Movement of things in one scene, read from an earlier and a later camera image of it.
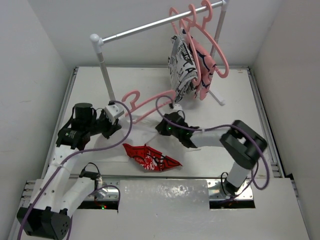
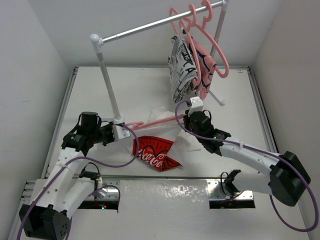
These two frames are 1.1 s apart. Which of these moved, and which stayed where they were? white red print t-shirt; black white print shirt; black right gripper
Moved: black right gripper; white red print t-shirt
Stayed: black white print shirt
